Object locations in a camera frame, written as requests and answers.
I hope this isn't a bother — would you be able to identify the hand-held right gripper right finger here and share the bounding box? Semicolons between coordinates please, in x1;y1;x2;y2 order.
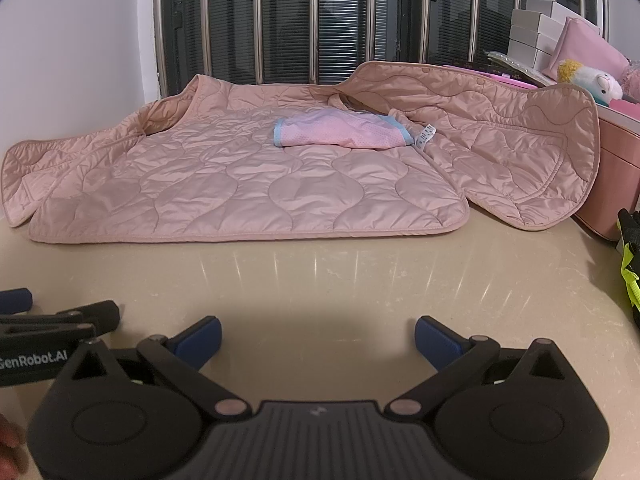
389;315;571;421

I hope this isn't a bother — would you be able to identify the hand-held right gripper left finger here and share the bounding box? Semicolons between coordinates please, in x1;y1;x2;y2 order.
71;315;251;421

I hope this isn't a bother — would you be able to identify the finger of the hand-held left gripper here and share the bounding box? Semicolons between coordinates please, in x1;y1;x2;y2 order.
0;300;122;335
0;287;34;314

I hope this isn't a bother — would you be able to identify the pink quilted jacket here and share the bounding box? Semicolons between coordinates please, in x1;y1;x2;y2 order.
0;61;601;244

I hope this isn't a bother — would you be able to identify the pink blue mesh tank top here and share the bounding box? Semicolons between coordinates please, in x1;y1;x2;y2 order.
273;111;415;150

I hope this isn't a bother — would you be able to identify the person's left hand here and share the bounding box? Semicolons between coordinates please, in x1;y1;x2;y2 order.
0;412;28;476

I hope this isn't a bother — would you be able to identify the black neon yellow bag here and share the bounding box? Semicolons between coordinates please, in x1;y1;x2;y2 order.
616;207;640;331

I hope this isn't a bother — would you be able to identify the pink storage box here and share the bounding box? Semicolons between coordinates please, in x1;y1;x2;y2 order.
572;85;640;241

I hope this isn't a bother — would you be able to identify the pink flat box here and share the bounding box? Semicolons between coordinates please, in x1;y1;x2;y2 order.
487;71;543;92

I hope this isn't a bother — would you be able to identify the grey perforated sheet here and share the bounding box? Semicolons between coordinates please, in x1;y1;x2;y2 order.
482;51;540;75

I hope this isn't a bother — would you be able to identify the white yellow plush toy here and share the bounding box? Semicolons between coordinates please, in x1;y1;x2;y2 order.
556;58;625;107

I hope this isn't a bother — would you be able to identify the pink pouch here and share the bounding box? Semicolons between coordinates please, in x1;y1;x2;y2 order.
542;16;632;83

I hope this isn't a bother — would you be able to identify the stack of white boxes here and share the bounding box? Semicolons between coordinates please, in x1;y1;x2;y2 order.
509;0;603;72

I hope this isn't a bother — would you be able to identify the steel window railing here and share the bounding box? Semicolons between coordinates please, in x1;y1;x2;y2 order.
152;0;613;96

